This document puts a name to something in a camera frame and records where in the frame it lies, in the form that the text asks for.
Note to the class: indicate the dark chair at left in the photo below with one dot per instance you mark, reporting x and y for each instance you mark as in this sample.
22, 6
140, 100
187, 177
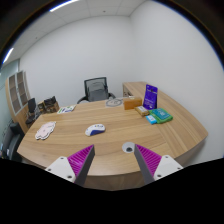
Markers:
11, 142

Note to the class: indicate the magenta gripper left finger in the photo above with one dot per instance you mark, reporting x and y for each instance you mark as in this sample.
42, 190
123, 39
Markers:
75, 167

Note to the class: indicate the black brown storage box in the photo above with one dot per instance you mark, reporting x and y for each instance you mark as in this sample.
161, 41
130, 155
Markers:
49, 105

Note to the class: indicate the black desk phone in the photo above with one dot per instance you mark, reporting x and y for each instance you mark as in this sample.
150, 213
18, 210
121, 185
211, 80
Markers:
33, 111

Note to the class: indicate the wooden shelf cabinet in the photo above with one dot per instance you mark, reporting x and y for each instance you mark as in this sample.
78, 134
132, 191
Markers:
17, 95

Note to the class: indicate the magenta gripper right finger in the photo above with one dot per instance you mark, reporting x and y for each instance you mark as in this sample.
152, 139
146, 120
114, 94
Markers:
153, 166

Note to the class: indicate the green flat box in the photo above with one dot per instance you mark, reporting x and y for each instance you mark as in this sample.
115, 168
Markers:
161, 115

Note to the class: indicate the small tan box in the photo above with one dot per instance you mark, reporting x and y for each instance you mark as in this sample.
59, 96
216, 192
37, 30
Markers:
142, 111

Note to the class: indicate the small blue box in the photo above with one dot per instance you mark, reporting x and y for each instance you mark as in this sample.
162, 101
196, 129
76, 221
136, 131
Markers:
151, 119

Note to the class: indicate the white printed leaflet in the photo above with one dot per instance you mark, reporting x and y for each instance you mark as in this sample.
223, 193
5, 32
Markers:
66, 109

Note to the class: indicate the round grey coaster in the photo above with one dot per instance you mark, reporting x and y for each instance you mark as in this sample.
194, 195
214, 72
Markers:
113, 102

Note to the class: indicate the black mesh office chair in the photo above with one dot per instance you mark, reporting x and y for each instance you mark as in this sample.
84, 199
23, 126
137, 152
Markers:
96, 89

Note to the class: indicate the purple standing box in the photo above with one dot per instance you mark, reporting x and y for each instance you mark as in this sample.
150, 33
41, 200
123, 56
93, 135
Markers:
150, 98

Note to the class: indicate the orange brown box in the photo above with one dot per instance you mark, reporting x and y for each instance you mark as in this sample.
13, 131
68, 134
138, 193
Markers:
132, 102

